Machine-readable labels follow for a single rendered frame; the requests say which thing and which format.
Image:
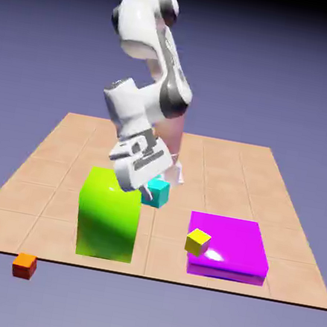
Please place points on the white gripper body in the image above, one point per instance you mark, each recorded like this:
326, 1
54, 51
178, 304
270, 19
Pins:
143, 167

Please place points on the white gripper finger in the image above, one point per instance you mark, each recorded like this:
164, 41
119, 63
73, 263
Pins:
147, 193

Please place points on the small cyan cube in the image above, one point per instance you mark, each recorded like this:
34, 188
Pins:
159, 193

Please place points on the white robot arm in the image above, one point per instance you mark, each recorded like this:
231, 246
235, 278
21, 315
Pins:
146, 57

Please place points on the small yellow cube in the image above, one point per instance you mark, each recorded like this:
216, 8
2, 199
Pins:
196, 242

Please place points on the small orange cube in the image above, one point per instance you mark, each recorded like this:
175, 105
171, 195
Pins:
24, 266

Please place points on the large green box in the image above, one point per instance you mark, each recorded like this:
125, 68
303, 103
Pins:
108, 217

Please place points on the large magenta box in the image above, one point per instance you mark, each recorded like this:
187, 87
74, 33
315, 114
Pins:
233, 248

